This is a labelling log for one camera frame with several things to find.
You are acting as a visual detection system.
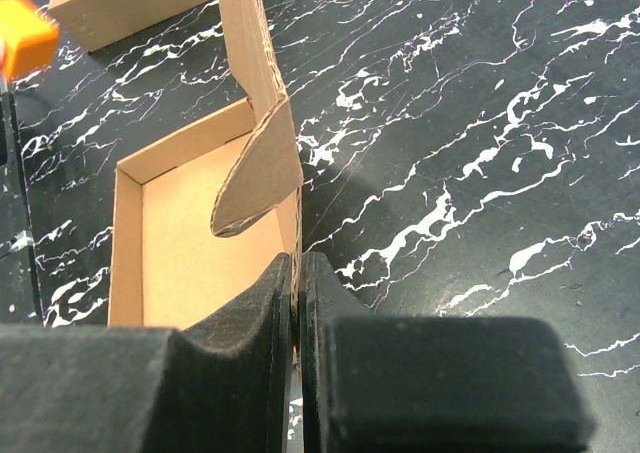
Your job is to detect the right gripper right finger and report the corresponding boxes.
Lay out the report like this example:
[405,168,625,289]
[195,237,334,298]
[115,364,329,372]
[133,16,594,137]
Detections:
[298,253,596,452]

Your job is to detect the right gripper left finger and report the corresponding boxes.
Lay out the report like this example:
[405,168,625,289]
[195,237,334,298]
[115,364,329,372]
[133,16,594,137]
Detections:
[1,254,291,452]

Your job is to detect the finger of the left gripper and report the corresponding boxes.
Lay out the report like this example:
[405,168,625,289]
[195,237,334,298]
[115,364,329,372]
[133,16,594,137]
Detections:
[0,80,19,166]

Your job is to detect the small orange block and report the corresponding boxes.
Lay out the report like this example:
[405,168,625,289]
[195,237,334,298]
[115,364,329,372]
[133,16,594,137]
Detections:
[1,0,60,83]

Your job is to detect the brown cardboard box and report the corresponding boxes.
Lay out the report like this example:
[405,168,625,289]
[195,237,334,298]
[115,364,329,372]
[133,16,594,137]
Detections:
[108,0,303,329]

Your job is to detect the bottom folded cardboard box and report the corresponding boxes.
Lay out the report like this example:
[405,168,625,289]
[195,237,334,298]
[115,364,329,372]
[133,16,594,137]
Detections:
[48,0,210,53]

